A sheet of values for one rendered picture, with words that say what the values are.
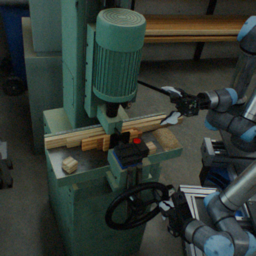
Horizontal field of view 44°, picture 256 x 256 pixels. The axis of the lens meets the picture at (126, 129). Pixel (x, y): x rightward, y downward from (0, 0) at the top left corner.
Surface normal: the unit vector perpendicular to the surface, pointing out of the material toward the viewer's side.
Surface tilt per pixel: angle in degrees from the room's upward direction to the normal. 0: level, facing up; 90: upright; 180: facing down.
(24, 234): 0
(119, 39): 90
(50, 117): 0
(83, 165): 0
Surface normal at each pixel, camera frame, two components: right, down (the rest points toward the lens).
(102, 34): -0.63, 0.44
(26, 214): 0.11, -0.75
